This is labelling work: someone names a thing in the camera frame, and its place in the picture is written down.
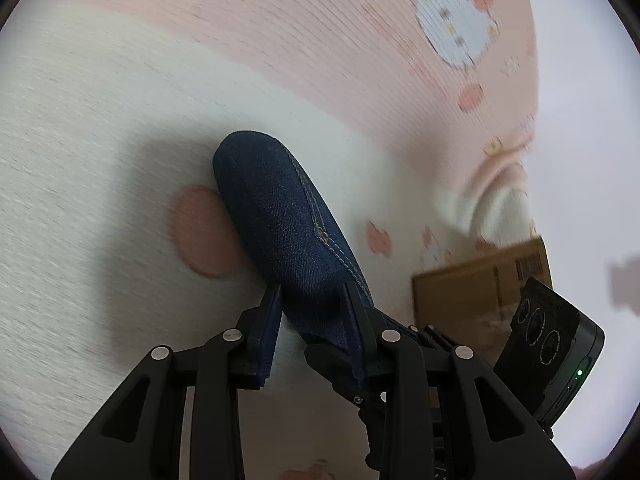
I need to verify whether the pink white folded blanket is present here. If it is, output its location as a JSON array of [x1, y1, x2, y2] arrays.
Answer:
[[434, 127, 538, 252]]

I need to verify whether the dark blue denim case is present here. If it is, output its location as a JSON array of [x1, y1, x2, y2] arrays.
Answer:
[[212, 131, 376, 356]]

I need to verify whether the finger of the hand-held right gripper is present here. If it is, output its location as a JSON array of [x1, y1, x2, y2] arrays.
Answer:
[[373, 309, 454, 387], [304, 341, 389, 467]]

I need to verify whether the brown cardboard box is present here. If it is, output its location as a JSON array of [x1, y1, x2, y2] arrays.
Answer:
[[411, 237, 554, 368]]

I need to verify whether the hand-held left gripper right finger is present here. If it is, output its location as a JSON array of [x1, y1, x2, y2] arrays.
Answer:
[[345, 282, 573, 480]]

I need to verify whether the pink cartoon printed mat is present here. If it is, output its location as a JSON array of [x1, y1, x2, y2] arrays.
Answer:
[[0, 0, 543, 480]]

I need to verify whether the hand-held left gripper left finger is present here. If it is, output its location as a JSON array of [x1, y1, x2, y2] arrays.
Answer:
[[52, 284, 285, 480]]

